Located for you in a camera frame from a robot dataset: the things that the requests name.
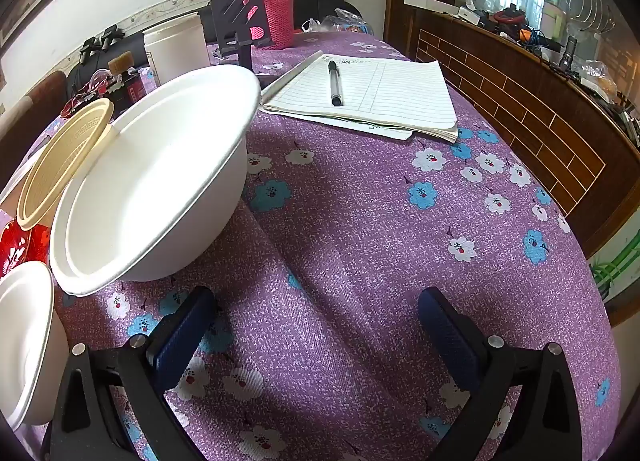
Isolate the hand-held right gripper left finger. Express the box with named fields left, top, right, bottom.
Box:
left=40, top=285, right=218, bottom=461

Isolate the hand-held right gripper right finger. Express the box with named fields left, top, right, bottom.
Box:
left=418, top=287, right=583, bottom=461

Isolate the large white bowl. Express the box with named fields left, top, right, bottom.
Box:
left=49, top=64, right=263, bottom=298

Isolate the small white bowl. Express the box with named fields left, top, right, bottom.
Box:
left=0, top=261, right=70, bottom=432

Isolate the red plate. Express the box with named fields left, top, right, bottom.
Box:
left=0, top=221, right=51, bottom=279

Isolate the beige plastic bowl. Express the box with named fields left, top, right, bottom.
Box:
left=16, top=98, right=116, bottom=230

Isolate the purple floral tablecloth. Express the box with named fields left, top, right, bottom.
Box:
left=0, top=31, right=623, bottom=461

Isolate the wooden brick-pattern counter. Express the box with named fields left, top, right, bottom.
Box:
left=385, top=0, right=640, bottom=262

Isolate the dark bottle with red label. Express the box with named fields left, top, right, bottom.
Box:
left=107, top=68, right=151, bottom=106

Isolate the lined paper notebook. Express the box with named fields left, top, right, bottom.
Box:
left=260, top=51, right=460, bottom=144

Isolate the red plastic basket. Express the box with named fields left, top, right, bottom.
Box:
left=60, top=81, right=123, bottom=118

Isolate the brown armchair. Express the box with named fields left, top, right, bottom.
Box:
left=0, top=71, right=68, bottom=172

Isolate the black pen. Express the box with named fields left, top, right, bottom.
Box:
left=327, top=60, right=345, bottom=108

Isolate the white plastic jar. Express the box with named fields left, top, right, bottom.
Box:
left=143, top=12, right=212, bottom=84

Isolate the black flashlight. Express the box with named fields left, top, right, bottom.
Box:
left=560, top=36, right=578, bottom=72

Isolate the black phone stand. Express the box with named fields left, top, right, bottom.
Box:
left=210, top=0, right=273, bottom=74

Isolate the clear plastic bag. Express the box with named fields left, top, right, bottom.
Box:
left=302, top=8, right=373, bottom=36

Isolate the white flat box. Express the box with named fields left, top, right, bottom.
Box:
left=404, top=0, right=461, bottom=14

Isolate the pink bottle with knitted sleeve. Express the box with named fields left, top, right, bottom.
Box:
left=249, top=0, right=295, bottom=50

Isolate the black sofa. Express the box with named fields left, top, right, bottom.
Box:
left=66, top=0, right=362, bottom=102

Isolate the green bamboo wall sticker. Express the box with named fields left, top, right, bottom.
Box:
left=587, top=231, right=640, bottom=307

